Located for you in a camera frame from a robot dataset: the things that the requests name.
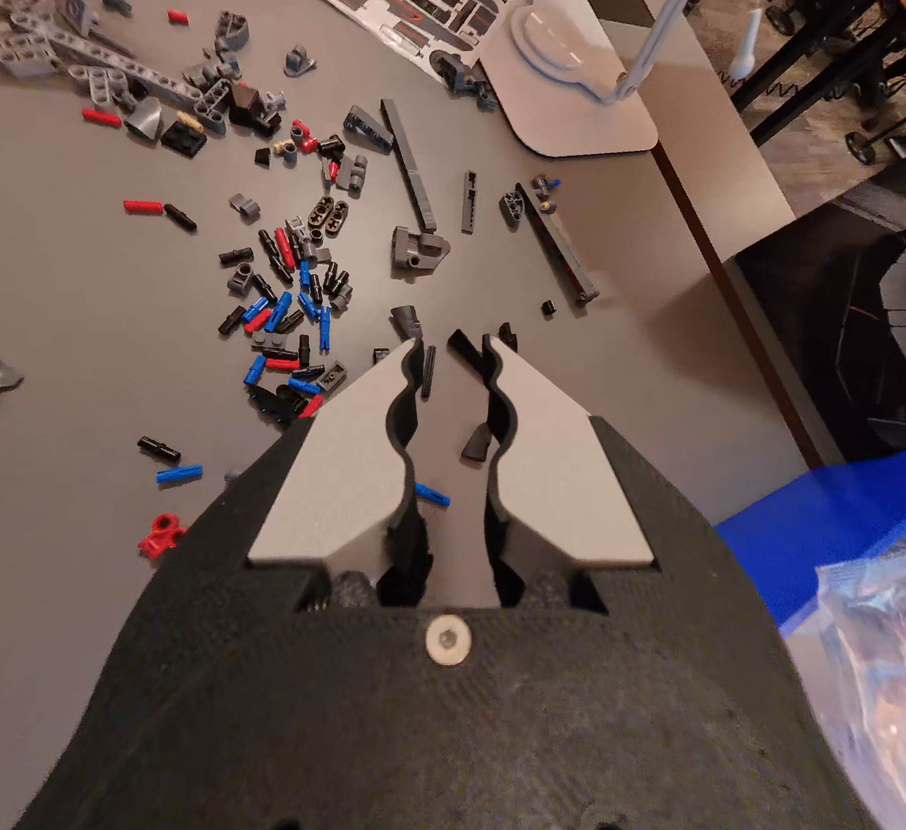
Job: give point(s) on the long dark grey lego plate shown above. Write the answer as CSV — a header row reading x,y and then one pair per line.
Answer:
x,y
410,165

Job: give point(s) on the dark grey lego wedge panel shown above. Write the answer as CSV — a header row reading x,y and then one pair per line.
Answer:
x,y
368,128

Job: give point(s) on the red lego elbow connector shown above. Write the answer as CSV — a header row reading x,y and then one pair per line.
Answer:
x,y
304,136

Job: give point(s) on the large black lego slope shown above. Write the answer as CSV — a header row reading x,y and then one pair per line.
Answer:
x,y
251,109

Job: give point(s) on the long light grey lego beam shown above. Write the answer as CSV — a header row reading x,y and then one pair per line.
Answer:
x,y
127,69

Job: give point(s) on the dark grey curved lego half-beam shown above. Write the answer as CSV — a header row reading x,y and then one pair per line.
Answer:
x,y
511,207

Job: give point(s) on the black lego cylinder connector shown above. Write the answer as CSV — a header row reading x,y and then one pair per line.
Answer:
x,y
331,147

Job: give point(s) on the grey square lego plate bar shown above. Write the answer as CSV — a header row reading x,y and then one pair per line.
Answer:
x,y
78,9

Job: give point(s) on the white desk stand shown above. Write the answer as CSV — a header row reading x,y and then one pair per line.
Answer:
x,y
566,115

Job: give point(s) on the red lego triple connector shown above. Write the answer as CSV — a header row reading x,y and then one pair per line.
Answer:
x,y
163,536

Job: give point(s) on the shiny grey curved lego piece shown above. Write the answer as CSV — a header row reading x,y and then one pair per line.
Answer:
x,y
300,61

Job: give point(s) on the short red lego pin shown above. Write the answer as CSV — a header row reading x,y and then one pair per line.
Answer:
x,y
178,17

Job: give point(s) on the light grey L-shaped lego beam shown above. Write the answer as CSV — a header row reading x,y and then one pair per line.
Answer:
x,y
28,5

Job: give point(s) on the black lego pin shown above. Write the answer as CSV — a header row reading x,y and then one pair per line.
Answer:
x,y
159,449
180,217

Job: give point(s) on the black wheeled cart frame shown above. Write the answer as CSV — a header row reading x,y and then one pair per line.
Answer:
x,y
835,51

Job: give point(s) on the dark grey lego hinge plate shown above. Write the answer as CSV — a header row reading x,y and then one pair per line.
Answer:
x,y
209,74

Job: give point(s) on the light grey angled lego beam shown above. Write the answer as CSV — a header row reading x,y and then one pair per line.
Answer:
x,y
212,106

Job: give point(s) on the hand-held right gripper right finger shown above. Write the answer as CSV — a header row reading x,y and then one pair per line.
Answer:
x,y
566,490

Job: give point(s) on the blue plastic bin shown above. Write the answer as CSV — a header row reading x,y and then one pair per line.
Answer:
x,y
800,547

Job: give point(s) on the long red lego pin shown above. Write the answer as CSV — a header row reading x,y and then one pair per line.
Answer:
x,y
144,206
101,117

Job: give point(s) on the light grey lego pin connector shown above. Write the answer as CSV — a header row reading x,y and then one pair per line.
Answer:
x,y
274,101

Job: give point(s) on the dark grey lego connector block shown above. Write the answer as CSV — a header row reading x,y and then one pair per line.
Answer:
x,y
417,251

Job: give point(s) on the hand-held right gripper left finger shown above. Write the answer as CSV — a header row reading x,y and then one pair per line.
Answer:
x,y
333,490

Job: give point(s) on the long dark grey lego beam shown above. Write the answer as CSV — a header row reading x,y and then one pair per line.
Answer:
x,y
559,249

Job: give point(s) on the pile of small lego pins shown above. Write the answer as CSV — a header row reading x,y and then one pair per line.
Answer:
x,y
297,306

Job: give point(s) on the black square lego plate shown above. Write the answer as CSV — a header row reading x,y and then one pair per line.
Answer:
x,y
184,136

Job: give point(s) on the grey curved lego slope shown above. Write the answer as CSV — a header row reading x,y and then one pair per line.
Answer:
x,y
145,119

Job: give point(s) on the small black lego tile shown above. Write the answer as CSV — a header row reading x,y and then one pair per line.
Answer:
x,y
262,157

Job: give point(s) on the dark grey lego hinge piece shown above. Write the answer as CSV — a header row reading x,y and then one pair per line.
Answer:
x,y
352,173

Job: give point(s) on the light grey T-shaped lego beam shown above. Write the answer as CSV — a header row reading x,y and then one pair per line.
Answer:
x,y
107,83

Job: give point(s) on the tan lego connector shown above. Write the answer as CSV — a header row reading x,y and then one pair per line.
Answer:
x,y
285,149

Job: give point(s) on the grey lego connector blue pin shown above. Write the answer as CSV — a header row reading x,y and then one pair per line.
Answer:
x,y
543,193

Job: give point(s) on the light grey double lego beam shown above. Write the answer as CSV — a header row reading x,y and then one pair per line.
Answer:
x,y
25,55

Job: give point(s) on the light grey lego clip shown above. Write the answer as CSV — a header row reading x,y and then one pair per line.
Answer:
x,y
244,206

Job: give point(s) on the clear plastic bags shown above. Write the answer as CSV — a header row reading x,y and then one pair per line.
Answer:
x,y
863,667

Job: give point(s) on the black three-hole lego beam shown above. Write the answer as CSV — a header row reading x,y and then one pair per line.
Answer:
x,y
337,218
320,213

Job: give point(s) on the dark grey cross-hole lego beam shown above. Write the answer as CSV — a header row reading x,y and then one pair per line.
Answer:
x,y
232,31

